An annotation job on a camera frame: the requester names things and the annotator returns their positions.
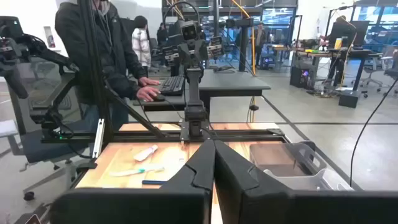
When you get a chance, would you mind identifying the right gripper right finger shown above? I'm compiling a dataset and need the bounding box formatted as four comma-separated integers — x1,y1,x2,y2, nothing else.
214,139,398,224

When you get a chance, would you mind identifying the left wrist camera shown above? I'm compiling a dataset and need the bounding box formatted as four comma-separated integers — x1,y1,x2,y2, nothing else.
179,19,200,42

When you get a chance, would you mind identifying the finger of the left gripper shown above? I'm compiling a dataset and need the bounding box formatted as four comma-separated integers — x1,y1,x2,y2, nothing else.
192,42,201,65
185,42,193,65

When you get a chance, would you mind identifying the black monitor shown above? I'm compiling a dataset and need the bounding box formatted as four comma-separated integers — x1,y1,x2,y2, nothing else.
328,20,371,48

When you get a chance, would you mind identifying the blue grey office chair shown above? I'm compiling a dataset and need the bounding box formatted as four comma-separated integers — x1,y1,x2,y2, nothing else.
17,124,96,202

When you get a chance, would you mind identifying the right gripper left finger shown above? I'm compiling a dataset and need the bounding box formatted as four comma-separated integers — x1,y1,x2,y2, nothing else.
49,139,216,224

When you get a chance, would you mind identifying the black computer tower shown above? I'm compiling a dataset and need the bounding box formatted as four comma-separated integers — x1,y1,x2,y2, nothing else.
289,66,310,89

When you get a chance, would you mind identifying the smoky translucent plastic bin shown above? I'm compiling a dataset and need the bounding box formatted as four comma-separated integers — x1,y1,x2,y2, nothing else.
248,141,328,177

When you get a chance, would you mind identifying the teal bagged toothbrush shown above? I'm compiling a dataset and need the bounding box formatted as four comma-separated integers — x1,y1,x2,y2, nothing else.
109,166,166,178

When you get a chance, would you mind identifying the black post stand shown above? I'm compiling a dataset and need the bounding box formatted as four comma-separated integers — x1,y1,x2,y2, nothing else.
225,17,254,73

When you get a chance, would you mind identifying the person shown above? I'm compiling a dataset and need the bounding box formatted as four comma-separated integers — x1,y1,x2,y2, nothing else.
54,0,162,133
131,15,152,78
320,14,355,88
252,22,267,68
156,22,169,48

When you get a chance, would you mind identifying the black aluminium table frame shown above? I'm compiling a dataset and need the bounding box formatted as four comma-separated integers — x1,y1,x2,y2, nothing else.
40,0,292,190

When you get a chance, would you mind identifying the white wall sign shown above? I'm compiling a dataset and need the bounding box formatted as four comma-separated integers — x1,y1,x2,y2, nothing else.
43,26,57,49

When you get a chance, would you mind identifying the backlit black keyboard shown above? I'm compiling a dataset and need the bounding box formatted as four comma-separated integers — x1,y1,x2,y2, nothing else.
159,75,186,97

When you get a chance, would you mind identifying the black floor box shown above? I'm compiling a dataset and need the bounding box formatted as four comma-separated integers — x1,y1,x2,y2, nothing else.
338,90,359,110

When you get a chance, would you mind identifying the white travel toothpaste tube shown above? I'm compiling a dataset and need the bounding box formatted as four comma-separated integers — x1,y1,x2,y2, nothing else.
133,144,159,162

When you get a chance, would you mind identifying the yellow hanging cable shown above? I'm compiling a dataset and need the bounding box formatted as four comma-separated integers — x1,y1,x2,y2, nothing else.
230,0,257,76

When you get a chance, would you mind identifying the white metal bracket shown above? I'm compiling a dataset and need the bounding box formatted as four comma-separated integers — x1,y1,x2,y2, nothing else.
92,118,106,158

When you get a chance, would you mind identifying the dark blue disposable razor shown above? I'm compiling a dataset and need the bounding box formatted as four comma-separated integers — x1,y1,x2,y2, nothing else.
141,179,168,186

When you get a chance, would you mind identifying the black office desk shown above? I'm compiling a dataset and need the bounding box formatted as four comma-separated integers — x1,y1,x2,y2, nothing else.
292,46,384,94

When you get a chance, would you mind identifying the thin black cable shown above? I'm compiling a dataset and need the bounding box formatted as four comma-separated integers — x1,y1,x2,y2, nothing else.
349,77,398,188

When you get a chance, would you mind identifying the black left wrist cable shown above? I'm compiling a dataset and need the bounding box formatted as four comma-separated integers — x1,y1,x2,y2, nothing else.
162,1,201,32

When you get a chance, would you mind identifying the person's hand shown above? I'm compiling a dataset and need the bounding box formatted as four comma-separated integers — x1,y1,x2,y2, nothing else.
137,77,161,88
136,86,162,102

